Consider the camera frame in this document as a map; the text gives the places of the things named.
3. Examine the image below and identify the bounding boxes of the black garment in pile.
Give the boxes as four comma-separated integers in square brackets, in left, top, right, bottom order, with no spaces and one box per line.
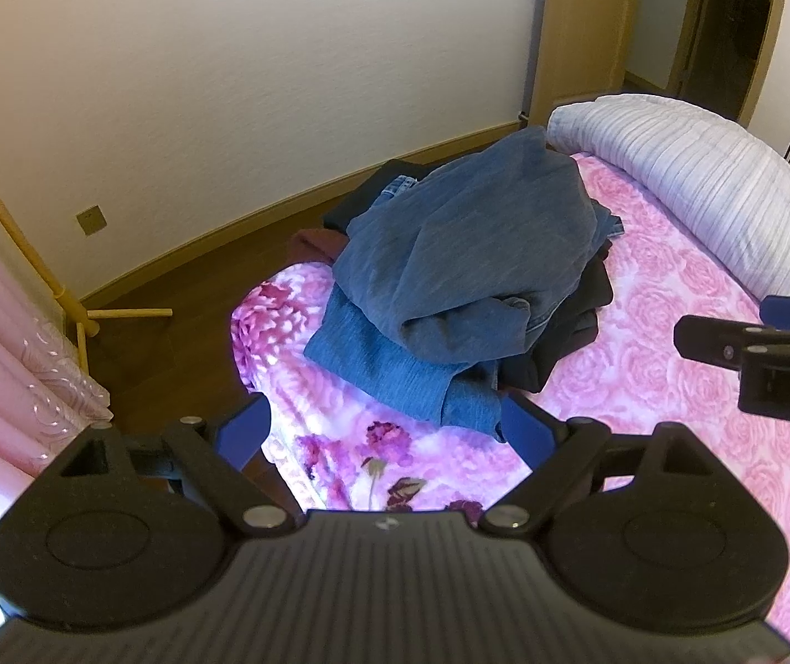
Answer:
[323,159,614,393]

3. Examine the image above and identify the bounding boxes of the white striped duvet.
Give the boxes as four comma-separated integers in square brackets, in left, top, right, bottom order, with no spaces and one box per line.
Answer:
[546,93,790,300]

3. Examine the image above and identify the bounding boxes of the pink rose blanket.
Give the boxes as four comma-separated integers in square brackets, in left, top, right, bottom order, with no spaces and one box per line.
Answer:
[231,154,790,640]

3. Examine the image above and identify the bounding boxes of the yellow wooden rack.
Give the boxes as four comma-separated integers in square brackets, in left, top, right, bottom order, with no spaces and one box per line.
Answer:
[0,196,174,374]

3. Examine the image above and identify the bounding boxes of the blue denim garment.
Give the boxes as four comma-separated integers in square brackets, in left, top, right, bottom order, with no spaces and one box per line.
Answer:
[304,127,623,435]

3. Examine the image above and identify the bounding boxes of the maroon garment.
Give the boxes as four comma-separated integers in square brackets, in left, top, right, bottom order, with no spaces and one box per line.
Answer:
[287,228,348,266]

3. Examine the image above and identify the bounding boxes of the wooden door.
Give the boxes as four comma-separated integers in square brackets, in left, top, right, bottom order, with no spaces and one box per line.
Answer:
[528,0,639,125]

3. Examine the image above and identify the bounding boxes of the wall socket plate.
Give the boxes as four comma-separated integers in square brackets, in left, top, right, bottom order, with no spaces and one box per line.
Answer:
[76,205,106,237]

